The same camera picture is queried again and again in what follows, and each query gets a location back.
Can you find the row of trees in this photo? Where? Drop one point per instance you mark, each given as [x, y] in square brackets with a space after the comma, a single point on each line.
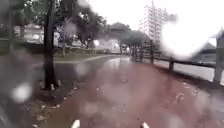
[113, 35]

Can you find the reddish wet paved path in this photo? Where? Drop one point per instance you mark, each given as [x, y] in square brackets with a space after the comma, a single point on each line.
[133, 90]

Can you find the grass verge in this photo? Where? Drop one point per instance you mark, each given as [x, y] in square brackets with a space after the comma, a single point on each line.
[71, 55]

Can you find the tall pale building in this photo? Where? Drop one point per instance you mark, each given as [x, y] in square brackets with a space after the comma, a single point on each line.
[154, 21]

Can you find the dark wooden railing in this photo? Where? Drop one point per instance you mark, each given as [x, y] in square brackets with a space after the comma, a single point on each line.
[173, 61]

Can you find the large dark tree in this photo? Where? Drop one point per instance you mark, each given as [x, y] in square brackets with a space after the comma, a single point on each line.
[49, 50]

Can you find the robot's own part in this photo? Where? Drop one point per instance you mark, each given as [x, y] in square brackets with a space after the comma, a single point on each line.
[76, 124]
[144, 125]

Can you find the low pale building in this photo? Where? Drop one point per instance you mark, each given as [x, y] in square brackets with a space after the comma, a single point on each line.
[31, 34]

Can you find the dark roofed building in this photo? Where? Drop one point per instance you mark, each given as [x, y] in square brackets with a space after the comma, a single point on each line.
[206, 51]

